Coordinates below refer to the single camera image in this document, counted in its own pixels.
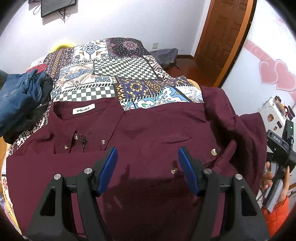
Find folded blue jeans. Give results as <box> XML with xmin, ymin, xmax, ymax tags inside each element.
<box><xmin>1</xmin><ymin>69</ymin><xmax>50</xmax><ymax>136</ymax></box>

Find maroon button shirt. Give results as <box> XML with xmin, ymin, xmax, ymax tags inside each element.
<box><xmin>6</xmin><ymin>87</ymin><xmax>267</xmax><ymax>240</ymax></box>

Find folded black garment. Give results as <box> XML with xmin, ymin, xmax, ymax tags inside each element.
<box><xmin>3</xmin><ymin>75</ymin><xmax>53</xmax><ymax>144</ymax></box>

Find wooden door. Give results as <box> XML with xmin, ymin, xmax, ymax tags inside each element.
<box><xmin>194</xmin><ymin>0</ymin><xmax>256</xmax><ymax>87</ymax></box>

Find orange sleeve forearm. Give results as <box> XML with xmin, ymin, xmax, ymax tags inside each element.
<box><xmin>261</xmin><ymin>196</ymin><xmax>289</xmax><ymax>237</ymax></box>

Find patchwork patterned bed cover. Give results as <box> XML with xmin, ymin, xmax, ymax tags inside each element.
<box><xmin>13</xmin><ymin>38</ymin><xmax>203</xmax><ymax>146</ymax></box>

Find yellow foam bed rail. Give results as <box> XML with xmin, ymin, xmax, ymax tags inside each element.
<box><xmin>51</xmin><ymin>44</ymin><xmax>74</xmax><ymax>53</ymax></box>

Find small black wall monitor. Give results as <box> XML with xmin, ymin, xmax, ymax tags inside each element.
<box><xmin>41</xmin><ymin>0</ymin><xmax>77</xmax><ymax>18</ymax></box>

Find grey backpack on floor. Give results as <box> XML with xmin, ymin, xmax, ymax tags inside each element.
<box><xmin>150</xmin><ymin>48</ymin><xmax>179</xmax><ymax>69</ymax></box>

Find person right hand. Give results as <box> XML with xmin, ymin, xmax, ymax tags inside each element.
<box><xmin>263</xmin><ymin>161</ymin><xmax>291</xmax><ymax>203</ymax></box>

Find wooden lap desk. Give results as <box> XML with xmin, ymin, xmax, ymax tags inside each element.
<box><xmin>0</xmin><ymin>137</ymin><xmax>11</xmax><ymax>167</ymax></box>

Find white suitcase with stickers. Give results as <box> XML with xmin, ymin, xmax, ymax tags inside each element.
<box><xmin>259</xmin><ymin>95</ymin><xmax>295</xmax><ymax>137</ymax></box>

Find white wardrobe sliding door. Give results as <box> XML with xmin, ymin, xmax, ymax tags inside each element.
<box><xmin>222</xmin><ymin>1</ymin><xmax>295</xmax><ymax>115</ymax></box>

